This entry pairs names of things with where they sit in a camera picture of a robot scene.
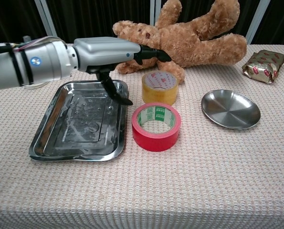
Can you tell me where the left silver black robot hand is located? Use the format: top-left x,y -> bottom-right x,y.
72,37 -> 172,106

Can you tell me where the yellow clear tape roll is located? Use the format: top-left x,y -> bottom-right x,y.
141,70 -> 179,106

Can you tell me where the red tape roll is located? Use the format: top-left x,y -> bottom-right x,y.
131,102 -> 182,152

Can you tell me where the rectangular stainless steel tray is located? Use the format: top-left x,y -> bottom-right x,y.
28,80 -> 129,162

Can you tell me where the brown teddy bear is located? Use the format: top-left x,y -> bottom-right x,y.
112,0 -> 248,84

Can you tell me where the round stainless steel dish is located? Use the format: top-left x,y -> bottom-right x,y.
200,89 -> 262,130

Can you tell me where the beige woven tablecloth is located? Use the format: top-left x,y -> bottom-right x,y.
0,42 -> 284,229

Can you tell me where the gold red snack packet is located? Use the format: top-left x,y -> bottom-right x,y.
241,49 -> 284,84

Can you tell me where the white partition post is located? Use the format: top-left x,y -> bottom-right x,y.
150,0 -> 162,27
245,0 -> 271,45
34,0 -> 58,38

